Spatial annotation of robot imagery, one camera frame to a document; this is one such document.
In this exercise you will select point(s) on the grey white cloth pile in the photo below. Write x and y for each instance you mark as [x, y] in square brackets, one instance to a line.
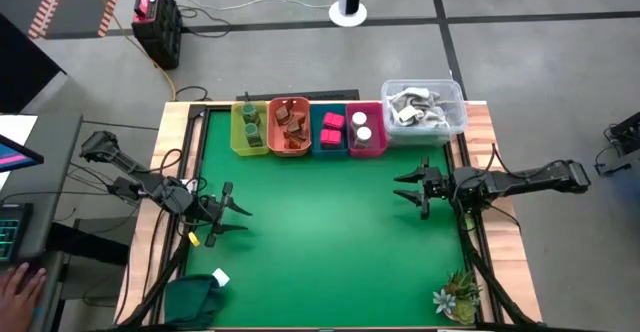
[417, 109]

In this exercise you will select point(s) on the person's hand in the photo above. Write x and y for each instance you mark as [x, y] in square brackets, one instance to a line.
[17, 297]

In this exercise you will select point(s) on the backlit black keyboard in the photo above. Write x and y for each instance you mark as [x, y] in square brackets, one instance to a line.
[10, 232]

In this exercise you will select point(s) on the blue plastic bin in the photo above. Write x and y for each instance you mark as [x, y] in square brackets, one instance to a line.
[315, 122]

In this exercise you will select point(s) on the yellow-green plastic bin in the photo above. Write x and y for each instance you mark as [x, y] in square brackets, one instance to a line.
[237, 142]

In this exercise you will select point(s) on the red device on crate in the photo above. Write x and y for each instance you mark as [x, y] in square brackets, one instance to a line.
[145, 2]

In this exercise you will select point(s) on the black flat strip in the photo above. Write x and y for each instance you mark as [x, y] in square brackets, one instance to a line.
[300, 95]

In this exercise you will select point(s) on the grey mat orange striped edges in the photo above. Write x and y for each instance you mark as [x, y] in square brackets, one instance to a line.
[80, 2]

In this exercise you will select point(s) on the artificial succulent plant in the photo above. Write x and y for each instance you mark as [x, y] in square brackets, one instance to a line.
[462, 292]

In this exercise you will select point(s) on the black red battery box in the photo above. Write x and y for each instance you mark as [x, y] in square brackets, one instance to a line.
[162, 34]

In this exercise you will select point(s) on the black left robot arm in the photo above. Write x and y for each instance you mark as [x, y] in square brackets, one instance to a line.
[150, 187]

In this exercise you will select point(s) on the green table mat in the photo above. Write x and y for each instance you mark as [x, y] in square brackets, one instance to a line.
[320, 272]

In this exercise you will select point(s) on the clear plastic storage bin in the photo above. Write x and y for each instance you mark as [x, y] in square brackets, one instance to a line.
[452, 94]

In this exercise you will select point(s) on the brown spice pouch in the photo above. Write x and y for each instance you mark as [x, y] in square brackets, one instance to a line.
[282, 114]

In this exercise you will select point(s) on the white paper sheet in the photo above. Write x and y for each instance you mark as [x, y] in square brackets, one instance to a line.
[15, 128]

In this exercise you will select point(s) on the pink plastic bin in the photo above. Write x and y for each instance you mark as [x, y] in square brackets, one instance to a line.
[377, 117]

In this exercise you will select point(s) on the yellow tag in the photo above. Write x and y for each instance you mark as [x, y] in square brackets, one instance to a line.
[194, 239]

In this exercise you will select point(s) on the orange spice pouch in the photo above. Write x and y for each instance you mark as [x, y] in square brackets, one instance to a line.
[299, 121]
[295, 141]

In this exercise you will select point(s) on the black board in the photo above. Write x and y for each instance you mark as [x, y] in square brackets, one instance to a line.
[20, 67]

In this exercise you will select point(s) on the dark green cloth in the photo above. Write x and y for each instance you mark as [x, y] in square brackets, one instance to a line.
[192, 299]

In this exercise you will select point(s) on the small white box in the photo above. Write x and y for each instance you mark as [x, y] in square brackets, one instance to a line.
[220, 277]

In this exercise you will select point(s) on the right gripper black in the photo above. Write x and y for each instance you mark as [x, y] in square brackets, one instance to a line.
[440, 187]

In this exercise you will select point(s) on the orange plastic bin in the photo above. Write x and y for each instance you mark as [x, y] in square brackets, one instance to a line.
[274, 139]

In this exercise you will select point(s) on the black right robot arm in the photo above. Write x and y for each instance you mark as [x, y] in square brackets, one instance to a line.
[530, 182]

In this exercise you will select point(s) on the grey desk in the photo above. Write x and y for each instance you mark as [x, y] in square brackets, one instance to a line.
[50, 187]

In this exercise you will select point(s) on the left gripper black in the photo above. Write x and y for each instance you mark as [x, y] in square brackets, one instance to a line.
[212, 212]

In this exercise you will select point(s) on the computer monitor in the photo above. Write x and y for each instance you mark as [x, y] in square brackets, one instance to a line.
[15, 154]

